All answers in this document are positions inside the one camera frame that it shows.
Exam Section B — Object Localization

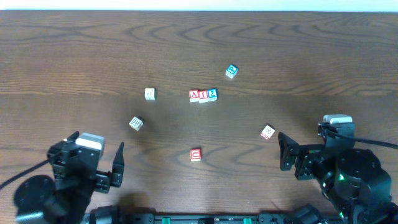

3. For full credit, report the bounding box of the plain picture block red side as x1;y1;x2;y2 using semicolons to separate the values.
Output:
144;88;156;100

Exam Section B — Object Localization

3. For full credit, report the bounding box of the blue number 2 block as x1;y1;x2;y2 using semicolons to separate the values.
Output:
208;88;218;101

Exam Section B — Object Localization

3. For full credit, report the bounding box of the red letter I block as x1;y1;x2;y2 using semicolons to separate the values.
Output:
198;90;209;103

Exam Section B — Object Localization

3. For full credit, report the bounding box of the red letter A block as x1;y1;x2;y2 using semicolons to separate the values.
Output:
189;90;200;103

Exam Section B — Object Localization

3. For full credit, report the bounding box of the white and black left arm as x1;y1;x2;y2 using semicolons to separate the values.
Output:
14;131;124;223

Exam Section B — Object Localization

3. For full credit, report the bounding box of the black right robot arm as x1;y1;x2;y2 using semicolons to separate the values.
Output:
278;123;397;223

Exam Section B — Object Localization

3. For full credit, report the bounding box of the shell picture block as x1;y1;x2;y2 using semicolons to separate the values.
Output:
261;125;275;140

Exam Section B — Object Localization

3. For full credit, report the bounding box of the plain wooden picture block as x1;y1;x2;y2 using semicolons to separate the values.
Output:
129;116;144;131

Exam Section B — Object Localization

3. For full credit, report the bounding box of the red letter U block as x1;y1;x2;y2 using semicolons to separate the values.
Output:
190;149;201;162

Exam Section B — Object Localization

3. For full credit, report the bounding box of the blue letter P block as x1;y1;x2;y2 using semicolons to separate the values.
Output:
225;64;239;79

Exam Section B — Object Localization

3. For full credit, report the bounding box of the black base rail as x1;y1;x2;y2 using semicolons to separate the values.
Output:
81;205;343;224

